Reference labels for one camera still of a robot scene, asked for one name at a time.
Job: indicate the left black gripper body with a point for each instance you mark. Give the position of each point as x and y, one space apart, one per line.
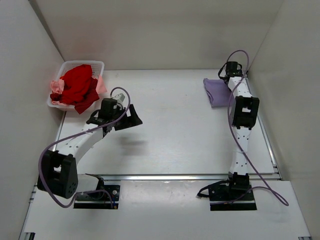
124 118

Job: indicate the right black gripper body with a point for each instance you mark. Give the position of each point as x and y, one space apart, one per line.
231 74

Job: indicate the purple t-shirt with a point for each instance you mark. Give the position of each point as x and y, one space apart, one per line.
218 93

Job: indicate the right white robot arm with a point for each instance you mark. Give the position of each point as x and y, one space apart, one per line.
242 119

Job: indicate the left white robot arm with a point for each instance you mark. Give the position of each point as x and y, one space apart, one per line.
57 169

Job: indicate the dark red t-shirt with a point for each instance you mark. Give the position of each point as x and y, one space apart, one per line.
79 108

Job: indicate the white plastic basket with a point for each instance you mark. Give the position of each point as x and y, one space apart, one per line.
97 72

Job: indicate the pink t-shirt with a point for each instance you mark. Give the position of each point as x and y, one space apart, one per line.
57 88

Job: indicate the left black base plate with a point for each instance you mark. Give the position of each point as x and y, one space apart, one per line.
107 199

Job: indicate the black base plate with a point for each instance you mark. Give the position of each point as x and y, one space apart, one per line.
221 200
107 199

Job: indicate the aluminium rail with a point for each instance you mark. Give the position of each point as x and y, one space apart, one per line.
159 167

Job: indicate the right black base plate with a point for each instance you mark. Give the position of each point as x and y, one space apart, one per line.
221 200

